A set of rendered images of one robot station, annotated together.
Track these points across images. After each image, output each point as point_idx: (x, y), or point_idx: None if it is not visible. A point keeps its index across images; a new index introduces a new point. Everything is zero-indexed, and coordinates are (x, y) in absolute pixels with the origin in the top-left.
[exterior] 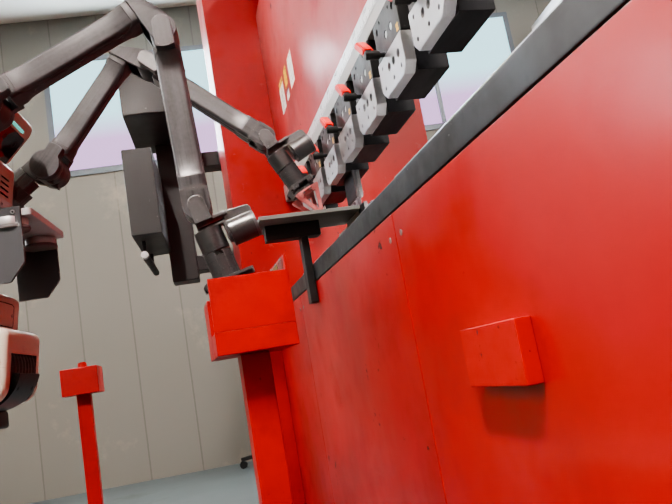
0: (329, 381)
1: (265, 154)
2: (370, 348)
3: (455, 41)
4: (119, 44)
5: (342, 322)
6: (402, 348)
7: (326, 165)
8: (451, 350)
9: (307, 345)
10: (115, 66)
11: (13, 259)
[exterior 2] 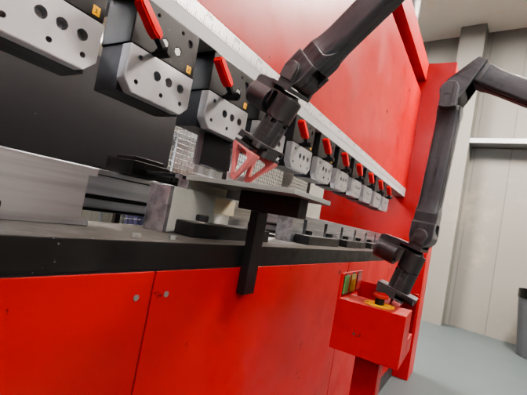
0: (216, 392)
1: (292, 84)
2: (311, 327)
3: (325, 187)
4: (496, 91)
5: (286, 313)
6: (332, 320)
7: (215, 103)
8: None
9: (130, 369)
10: None
11: None
